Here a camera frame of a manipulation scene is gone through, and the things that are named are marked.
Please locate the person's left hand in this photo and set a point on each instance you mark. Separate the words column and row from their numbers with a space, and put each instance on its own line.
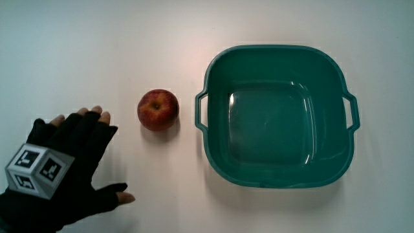
column 77, row 152

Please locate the red apple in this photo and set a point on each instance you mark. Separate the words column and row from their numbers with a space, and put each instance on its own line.
column 158, row 110

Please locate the white desk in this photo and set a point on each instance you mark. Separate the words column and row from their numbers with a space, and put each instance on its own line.
column 97, row 48

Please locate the green plastic basin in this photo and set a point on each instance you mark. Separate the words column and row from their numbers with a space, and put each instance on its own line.
column 275, row 129

